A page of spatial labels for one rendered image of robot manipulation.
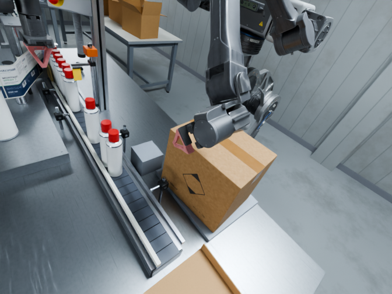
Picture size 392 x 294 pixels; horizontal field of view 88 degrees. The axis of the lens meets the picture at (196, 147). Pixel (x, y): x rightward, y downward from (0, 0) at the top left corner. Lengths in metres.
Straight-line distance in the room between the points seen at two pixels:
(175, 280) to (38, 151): 0.68
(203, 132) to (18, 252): 0.64
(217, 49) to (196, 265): 0.63
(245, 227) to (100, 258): 0.52
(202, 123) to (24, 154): 0.75
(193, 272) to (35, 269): 0.44
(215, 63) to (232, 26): 0.08
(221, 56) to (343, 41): 2.62
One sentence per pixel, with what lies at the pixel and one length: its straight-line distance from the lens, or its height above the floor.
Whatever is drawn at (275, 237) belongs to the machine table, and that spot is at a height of 0.83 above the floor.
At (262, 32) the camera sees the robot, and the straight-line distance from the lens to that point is 1.02.
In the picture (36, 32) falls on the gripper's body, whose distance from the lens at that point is 0.83.
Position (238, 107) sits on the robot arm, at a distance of 0.44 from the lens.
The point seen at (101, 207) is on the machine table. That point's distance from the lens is 0.83.
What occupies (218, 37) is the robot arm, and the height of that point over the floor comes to 1.44.
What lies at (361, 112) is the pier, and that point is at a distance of 2.87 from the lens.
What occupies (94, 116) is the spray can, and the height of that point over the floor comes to 1.02.
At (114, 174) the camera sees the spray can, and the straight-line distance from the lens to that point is 0.82.
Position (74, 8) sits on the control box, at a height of 1.30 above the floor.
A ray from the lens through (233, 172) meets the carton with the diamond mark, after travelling 0.61.
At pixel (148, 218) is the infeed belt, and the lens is 0.74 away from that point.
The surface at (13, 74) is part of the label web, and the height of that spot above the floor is 1.02.
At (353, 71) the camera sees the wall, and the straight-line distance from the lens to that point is 3.00.
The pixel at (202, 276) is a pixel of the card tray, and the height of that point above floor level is 0.83.
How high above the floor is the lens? 1.53
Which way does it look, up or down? 40 degrees down
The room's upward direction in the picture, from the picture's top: 17 degrees clockwise
